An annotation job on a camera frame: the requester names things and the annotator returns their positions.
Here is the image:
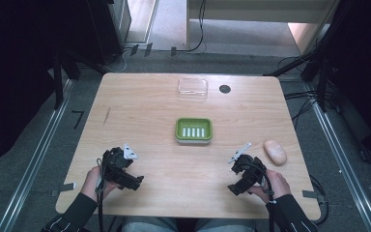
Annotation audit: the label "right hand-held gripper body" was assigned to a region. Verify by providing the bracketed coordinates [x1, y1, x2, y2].
[227, 141, 269, 191]

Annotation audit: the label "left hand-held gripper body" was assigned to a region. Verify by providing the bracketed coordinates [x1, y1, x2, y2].
[101, 143, 140, 189]

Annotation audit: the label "beige soap bar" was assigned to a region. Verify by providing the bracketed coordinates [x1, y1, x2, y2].
[263, 138, 288, 167]

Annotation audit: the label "green soap dish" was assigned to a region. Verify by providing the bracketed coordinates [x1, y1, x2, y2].
[174, 117, 214, 145]

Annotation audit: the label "person's right hand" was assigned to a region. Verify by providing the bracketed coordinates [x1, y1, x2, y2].
[247, 168, 293, 205]

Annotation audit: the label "person's left hand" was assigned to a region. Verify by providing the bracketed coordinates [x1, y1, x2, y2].
[80, 165, 121, 204]

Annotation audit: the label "grey tape strip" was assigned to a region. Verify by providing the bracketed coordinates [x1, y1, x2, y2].
[301, 189, 319, 199]
[48, 181, 77, 198]

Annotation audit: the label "black tape floor mark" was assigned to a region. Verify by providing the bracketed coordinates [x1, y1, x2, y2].
[71, 109, 85, 131]

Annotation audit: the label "black stand legs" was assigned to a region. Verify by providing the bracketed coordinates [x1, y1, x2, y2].
[46, 47, 110, 111]

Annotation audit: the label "clear plastic lid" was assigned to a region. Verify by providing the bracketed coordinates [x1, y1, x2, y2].
[177, 76, 210, 99]

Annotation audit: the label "black tripod stand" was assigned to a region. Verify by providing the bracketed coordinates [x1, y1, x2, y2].
[263, 0, 352, 113]

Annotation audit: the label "black cabinet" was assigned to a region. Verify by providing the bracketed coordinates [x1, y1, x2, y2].
[86, 0, 133, 66]

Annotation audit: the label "dark curtain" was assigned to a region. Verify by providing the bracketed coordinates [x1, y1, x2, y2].
[0, 0, 93, 172]
[315, 0, 371, 165]

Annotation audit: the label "beige wooden shelf unit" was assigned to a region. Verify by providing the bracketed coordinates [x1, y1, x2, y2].
[185, 0, 340, 56]

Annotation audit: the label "left hand-held gripper black cable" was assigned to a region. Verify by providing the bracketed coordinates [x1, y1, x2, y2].
[95, 157, 106, 232]

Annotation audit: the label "black looped floor cable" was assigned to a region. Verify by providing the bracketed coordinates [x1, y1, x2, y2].
[308, 173, 330, 226]

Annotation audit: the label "metal floor rail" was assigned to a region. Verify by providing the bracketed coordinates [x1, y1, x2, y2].
[0, 78, 74, 232]
[303, 81, 371, 232]

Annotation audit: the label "black floor cable bundle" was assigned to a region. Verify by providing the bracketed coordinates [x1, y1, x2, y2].
[282, 89, 328, 131]

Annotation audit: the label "white floor cable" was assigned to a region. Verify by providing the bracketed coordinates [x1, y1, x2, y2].
[104, 47, 133, 73]

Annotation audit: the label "black hanging cable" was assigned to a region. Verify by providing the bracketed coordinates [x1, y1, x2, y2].
[173, 0, 208, 54]

